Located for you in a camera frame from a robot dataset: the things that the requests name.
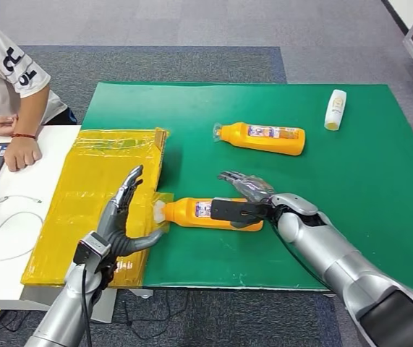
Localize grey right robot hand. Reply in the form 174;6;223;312
217;171;276;206

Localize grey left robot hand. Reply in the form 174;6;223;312
97;165;164;260

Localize orange detergent bottle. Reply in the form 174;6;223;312
212;121;306;157
153;197;264;233

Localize small white bottle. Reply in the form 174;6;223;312
323;89;347;131

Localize yellow plastic-wrapped board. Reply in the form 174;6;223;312
20;127;174;289

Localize green table mat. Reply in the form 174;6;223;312
81;81;413;293

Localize person's left hand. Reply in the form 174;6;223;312
3;136;43;172

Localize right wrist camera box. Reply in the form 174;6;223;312
210;197;269;226

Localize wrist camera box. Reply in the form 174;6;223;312
210;197;269;226
73;231;112;275

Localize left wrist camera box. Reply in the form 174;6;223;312
73;231;112;275

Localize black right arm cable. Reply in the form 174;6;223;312
269;222;331;291

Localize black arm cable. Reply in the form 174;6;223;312
269;222;331;291
80;265;93;347

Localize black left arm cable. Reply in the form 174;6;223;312
80;265;93;347

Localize white cable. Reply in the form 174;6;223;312
0;195;44;263

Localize black floor cable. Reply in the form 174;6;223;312
123;289;189;341
0;310;30;338

